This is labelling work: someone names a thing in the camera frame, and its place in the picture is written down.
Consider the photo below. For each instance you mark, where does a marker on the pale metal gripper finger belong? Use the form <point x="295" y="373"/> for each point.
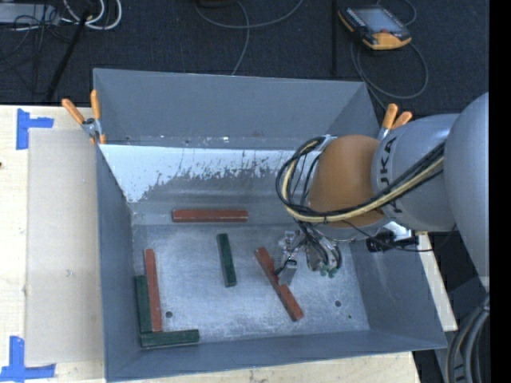
<point x="288" y="275"/>
<point x="288" y="243"/>

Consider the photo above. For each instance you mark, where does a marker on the dark green flat block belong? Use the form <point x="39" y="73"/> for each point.
<point x="226" y="259"/>
<point x="143" y="305"/>
<point x="169" y="338"/>

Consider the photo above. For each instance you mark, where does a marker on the pale flat board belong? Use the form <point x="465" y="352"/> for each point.
<point x="60" y="234"/>

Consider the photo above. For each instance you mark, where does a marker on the grey metal bin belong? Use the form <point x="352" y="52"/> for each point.
<point x="223" y="106"/>

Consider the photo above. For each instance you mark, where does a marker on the red-brown flat block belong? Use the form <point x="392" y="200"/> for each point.
<point x="279" y="285"/>
<point x="153" y="289"/>
<point x="209" y="215"/>

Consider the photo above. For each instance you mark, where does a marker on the black cylinder on white bracket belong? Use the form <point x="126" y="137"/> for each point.
<point x="379" y="243"/>

